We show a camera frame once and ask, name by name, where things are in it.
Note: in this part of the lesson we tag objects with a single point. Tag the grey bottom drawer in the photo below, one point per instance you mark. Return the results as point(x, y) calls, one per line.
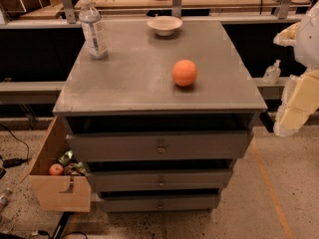
point(161, 203)

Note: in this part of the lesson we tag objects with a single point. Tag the grey drawer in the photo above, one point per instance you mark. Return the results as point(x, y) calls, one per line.
point(161, 203)
point(140, 180)
point(163, 146)

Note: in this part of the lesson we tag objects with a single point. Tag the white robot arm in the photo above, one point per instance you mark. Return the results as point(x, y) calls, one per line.
point(300, 98)

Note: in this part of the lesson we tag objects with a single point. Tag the grey drawer cabinet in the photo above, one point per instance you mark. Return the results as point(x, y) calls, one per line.
point(132, 91)

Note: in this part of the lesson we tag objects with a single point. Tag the grey top drawer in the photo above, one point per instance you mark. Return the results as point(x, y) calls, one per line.
point(163, 146)

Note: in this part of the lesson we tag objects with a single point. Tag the grey middle drawer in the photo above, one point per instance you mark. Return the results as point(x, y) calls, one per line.
point(140, 180)

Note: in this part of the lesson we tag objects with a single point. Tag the orange ball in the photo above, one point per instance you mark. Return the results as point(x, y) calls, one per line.
point(184, 73)

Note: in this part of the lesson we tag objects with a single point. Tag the white ceramic bowl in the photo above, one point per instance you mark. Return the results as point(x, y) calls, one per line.
point(164, 25)

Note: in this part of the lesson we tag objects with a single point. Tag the green snack packets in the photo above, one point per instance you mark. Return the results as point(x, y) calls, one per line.
point(71, 165)

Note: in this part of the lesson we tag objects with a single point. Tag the clear plastic water bottle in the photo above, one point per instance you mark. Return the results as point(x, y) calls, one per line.
point(93, 29)

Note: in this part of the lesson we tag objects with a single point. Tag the clear sanitizer pump bottle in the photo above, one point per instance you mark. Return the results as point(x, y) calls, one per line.
point(272, 73)

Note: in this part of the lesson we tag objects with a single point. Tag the red apple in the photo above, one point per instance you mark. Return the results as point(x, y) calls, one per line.
point(56, 169)

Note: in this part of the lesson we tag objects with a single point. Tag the wooden box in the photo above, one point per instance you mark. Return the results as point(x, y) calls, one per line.
point(57, 192)

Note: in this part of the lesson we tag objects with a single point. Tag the black power adapter with cable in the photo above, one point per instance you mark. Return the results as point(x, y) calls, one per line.
point(16, 161)

